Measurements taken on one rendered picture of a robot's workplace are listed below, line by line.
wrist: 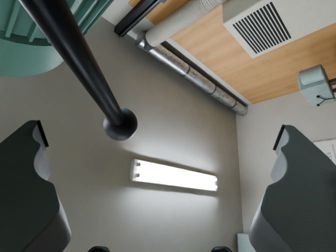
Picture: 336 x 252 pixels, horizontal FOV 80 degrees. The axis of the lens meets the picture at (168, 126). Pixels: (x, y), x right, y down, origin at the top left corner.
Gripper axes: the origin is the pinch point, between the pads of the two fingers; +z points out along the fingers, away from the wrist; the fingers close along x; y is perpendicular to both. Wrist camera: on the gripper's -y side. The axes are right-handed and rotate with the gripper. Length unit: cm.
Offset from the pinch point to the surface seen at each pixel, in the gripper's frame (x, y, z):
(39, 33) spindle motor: -10.9, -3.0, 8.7
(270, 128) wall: 158, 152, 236
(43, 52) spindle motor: -12.0, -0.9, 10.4
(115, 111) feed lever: -3.8, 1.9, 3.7
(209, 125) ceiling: 64, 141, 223
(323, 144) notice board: 195, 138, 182
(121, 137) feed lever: -4.1, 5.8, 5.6
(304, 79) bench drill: 129, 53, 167
